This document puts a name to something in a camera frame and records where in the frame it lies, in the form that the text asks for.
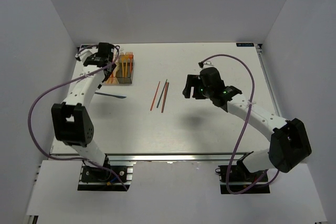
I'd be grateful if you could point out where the red-orange chopstick inner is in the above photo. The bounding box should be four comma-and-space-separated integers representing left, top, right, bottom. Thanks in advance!
161, 82, 170, 113

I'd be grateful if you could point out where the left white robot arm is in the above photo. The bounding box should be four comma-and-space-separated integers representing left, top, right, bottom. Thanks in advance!
51, 42, 120, 182

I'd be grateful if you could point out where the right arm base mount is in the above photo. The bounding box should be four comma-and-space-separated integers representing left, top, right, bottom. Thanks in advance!
215, 153, 270, 195

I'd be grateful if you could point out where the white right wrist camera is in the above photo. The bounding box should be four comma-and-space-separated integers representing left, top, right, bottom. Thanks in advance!
198, 61, 214, 69

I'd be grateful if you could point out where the red-orange chopstick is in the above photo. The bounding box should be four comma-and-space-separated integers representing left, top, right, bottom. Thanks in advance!
150, 81, 161, 111
161, 82, 170, 113

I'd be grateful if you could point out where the red-orange plastic fork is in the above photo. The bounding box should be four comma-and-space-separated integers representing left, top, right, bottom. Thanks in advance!
128, 52, 134, 76

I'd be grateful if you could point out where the yellow-orange plastic fork bent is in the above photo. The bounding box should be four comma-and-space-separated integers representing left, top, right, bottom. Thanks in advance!
120, 54, 126, 78

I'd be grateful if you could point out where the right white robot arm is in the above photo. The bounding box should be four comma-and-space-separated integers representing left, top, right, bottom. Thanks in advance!
182, 67, 312, 182

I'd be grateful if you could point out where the red-orange chopstick outer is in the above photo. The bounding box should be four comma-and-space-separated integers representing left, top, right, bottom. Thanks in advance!
150, 81, 161, 111

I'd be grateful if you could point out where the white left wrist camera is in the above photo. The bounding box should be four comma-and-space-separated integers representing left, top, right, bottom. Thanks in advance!
75, 52, 86, 62

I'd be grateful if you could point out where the black logo sticker right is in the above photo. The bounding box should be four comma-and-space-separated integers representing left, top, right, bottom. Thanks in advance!
236, 42, 255, 47

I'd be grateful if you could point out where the blue plastic knife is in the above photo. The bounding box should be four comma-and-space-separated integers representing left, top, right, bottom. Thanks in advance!
95, 92, 127, 99

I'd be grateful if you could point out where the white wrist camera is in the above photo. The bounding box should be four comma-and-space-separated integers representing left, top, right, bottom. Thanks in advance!
75, 52, 86, 62
198, 61, 214, 69

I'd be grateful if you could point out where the yellow-orange plastic knife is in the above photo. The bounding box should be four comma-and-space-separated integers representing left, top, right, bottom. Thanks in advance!
108, 71, 116, 84

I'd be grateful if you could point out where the black logo sticker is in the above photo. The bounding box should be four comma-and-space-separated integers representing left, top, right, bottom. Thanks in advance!
236, 42, 255, 47
80, 45, 91, 49

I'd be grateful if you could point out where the black logo sticker left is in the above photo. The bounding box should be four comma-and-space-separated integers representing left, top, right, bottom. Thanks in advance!
80, 45, 91, 49

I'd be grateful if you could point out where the yellow-orange plastic fork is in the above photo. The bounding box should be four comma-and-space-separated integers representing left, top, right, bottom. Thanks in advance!
123, 53, 129, 78

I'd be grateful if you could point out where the smoky grey plastic container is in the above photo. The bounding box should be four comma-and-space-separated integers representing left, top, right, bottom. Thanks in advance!
115, 52, 134, 84

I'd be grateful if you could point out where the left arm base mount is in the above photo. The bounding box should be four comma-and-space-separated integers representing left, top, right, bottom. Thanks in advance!
77, 162, 134, 191

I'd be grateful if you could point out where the amber plastic container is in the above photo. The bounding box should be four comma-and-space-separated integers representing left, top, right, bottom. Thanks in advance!
103, 67, 119, 86

